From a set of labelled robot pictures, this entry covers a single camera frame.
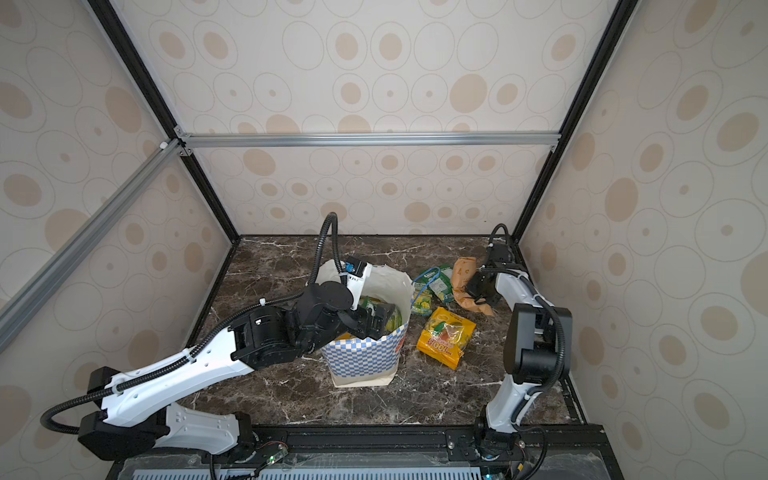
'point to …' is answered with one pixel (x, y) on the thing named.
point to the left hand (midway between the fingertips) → (384, 304)
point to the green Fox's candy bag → (442, 286)
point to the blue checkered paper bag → (365, 360)
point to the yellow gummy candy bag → (445, 336)
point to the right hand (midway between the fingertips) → (474, 291)
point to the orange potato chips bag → (462, 269)
